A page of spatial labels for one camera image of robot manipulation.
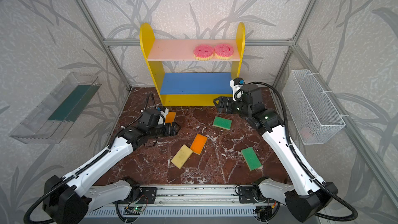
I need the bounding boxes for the orange sponge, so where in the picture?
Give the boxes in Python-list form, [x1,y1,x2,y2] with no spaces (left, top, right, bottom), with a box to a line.
[190,134,208,155]
[165,112,176,123]

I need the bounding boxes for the pink smiley sponge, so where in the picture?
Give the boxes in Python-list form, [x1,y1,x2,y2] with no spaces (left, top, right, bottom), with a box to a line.
[193,45,214,61]
[214,44,234,60]

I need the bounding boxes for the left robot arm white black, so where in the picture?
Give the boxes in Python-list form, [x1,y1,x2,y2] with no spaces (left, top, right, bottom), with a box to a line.
[23,108,180,224]

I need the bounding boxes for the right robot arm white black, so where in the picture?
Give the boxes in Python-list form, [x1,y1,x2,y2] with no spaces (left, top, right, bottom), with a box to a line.
[214,78,358,223]

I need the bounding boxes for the yellow shelf with coloured boards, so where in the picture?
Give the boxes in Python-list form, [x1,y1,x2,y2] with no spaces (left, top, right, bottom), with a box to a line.
[140,22,246,106]

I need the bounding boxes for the green sponge upper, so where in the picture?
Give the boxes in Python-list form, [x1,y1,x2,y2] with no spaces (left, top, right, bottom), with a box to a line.
[213,117,232,130]

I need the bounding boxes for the green sponge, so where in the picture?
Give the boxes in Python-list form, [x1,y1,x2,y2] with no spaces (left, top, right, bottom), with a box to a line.
[241,147,262,171]
[213,117,232,130]

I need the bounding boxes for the yellow sponge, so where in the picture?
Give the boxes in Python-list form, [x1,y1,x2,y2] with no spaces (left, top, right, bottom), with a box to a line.
[171,145,193,169]

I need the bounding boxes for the green sponge lower right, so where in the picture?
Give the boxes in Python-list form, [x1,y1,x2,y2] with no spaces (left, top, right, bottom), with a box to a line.
[241,147,262,171]

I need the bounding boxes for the dark green tray liner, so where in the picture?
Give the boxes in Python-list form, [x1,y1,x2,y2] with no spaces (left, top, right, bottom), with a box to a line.
[48,85,101,122]

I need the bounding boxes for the green circuit board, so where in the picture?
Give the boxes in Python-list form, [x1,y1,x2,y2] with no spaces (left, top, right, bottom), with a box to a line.
[123,205,147,216]

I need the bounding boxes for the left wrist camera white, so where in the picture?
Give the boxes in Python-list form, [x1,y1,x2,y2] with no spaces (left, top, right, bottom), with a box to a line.
[157,106,169,117]

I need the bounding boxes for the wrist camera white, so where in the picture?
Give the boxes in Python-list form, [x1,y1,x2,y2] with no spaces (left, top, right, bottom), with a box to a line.
[230,77,245,101]
[157,106,169,117]

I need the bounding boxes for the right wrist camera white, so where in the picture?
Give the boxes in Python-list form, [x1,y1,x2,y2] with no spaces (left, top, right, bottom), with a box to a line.
[230,77,245,101]

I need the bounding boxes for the white wire mesh basket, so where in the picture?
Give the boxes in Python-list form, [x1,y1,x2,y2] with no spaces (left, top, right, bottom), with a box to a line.
[282,69,346,145]

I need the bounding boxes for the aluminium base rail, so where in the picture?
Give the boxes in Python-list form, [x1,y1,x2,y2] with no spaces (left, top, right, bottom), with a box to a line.
[139,185,276,207]

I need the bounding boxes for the clear plastic wall tray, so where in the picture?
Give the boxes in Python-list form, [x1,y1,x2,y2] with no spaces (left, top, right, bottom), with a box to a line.
[9,72,102,144]

